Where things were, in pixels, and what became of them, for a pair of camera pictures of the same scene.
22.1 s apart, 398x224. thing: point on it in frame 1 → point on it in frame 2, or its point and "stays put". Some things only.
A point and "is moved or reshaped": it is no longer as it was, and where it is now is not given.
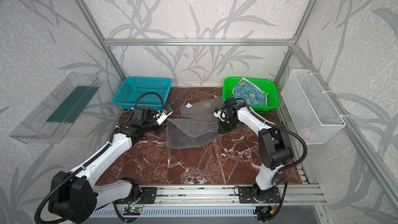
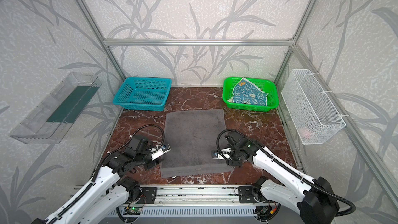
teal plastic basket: [144, 91] stays put
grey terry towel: [197, 122] is moved or reshaped
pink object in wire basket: [306, 132] stays put
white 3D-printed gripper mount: [160, 117] → [159, 151]
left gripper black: [158, 125] → [154, 160]
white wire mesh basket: [314, 116] stays put
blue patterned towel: [245, 89] stays put
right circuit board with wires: [266, 212] stays put
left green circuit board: [132, 211] stays put
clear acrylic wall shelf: [49, 120] stays put
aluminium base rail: [200, 195] stays put
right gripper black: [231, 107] → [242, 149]
